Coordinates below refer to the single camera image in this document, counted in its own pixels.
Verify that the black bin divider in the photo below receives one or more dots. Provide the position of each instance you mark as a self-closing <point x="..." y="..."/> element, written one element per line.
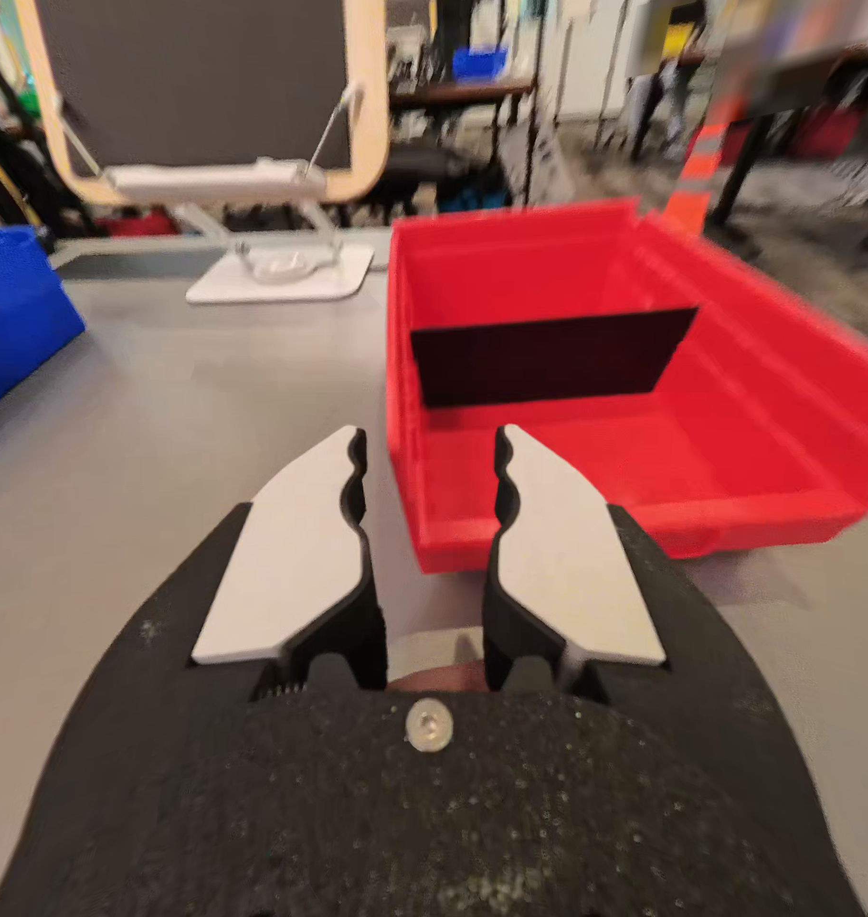
<point x="548" y="358"/>

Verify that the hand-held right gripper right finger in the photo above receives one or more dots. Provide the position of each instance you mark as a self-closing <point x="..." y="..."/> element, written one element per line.
<point x="577" y="573"/>

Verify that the small blue bin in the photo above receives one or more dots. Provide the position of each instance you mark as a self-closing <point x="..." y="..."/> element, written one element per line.
<point x="480" y="63"/>

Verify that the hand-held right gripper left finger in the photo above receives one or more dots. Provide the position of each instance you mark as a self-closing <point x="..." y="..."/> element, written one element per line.
<point x="291" y="566"/>

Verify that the grey desk flap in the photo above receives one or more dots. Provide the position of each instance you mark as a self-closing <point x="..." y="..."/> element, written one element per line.
<point x="119" y="263"/>

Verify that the black office chair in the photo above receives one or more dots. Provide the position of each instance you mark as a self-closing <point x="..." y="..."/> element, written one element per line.
<point x="420" y="172"/>

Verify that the red plastic bin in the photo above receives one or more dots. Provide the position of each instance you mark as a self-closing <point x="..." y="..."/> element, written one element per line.
<point x="727" y="465"/>

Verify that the blue plastic bin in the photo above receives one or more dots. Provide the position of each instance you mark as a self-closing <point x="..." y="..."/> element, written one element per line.
<point x="18" y="308"/>

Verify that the orange striped cone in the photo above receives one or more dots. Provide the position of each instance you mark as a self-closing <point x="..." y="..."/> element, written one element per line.
<point x="699" y="165"/>

